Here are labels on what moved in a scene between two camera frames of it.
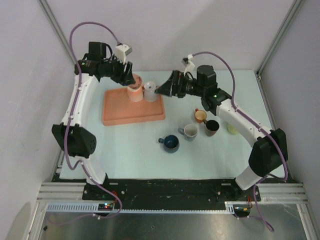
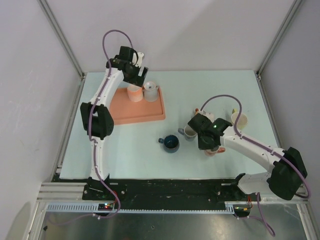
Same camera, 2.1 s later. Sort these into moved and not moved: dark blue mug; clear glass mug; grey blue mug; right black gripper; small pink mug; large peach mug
Moved: small pink mug; right black gripper
Not moved: dark blue mug; grey blue mug; large peach mug; clear glass mug
